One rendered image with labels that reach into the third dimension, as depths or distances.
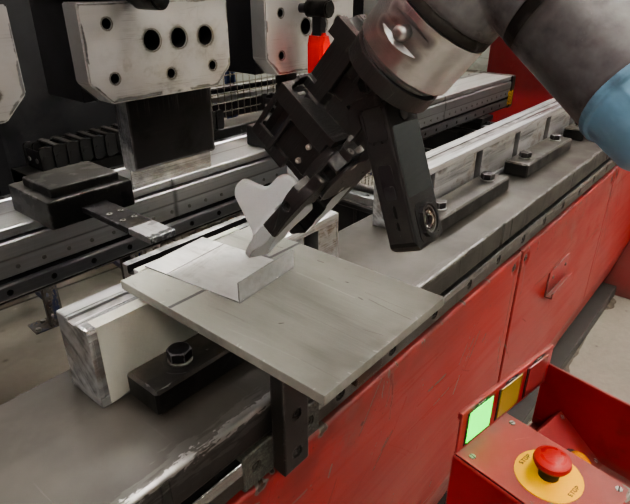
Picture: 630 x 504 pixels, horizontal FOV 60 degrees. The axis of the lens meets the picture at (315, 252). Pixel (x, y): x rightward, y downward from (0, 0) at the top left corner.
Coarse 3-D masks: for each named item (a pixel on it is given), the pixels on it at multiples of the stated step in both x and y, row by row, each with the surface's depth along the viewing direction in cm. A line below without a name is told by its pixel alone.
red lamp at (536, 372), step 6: (540, 360) 70; (546, 360) 71; (534, 366) 69; (540, 366) 70; (534, 372) 70; (540, 372) 71; (528, 378) 69; (534, 378) 71; (540, 378) 72; (528, 384) 70; (534, 384) 71; (528, 390) 71
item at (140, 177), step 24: (168, 96) 53; (192, 96) 56; (120, 120) 52; (144, 120) 52; (168, 120) 54; (192, 120) 57; (144, 144) 53; (168, 144) 55; (192, 144) 57; (144, 168) 54; (168, 168) 57; (192, 168) 59
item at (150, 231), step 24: (72, 168) 75; (96, 168) 75; (24, 192) 71; (48, 192) 68; (72, 192) 70; (96, 192) 72; (120, 192) 74; (48, 216) 68; (72, 216) 70; (96, 216) 69; (120, 216) 68; (144, 216) 68; (144, 240) 63
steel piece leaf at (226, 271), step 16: (208, 256) 59; (224, 256) 59; (240, 256) 59; (288, 256) 55; (176, 272) 55; (192, 272) 55; (208, 272) 55; (224, 272) 55; (240, 272) 55; (256, 272) 51; (272, 272) 54; (208, 288) 53; (224, 288) 53; (240, 288) 50; (256, 288) 52
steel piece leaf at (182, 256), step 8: (200, 240) 62; (208, 240) 62; (184, 248) 60; (192, 248) 60; (200, 248) 60; (208, 248) 60; (168, 256) 59; (176, 256) 59; (184, 256) 59; (192, 256) 59; (200, 256) 59; (152, 264) 57; (160, 264) 57; (168, 264) 57; (176, 264) 57; (184, 264) 57; (160, 272) 56; (168, 272) 55
